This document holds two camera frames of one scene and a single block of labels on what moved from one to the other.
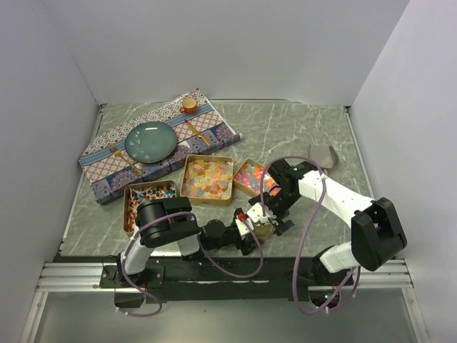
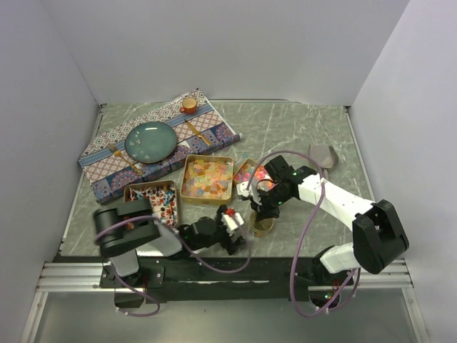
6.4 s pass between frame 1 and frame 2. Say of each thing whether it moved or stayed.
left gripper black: moved
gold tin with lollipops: stayed
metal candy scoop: stayed
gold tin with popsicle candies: stayed
